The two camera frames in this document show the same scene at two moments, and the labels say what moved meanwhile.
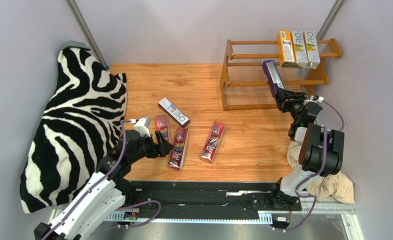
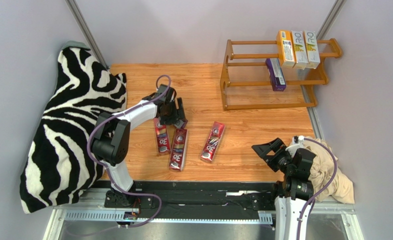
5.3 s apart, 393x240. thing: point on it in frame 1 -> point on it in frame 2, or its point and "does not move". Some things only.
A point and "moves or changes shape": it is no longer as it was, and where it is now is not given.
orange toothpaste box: (286, 49) does not move
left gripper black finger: (163, 146) -> (180, 114)
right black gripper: (286, 97) -> (273, 154)
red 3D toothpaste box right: (212, 142) does not move
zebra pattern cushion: (78, 130) does not move
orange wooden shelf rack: (244, 84) does not move
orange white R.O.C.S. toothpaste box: (311, 49) does not move
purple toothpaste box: (272, 76) moves or changes shape
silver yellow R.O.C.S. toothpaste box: (300, 52) does not move
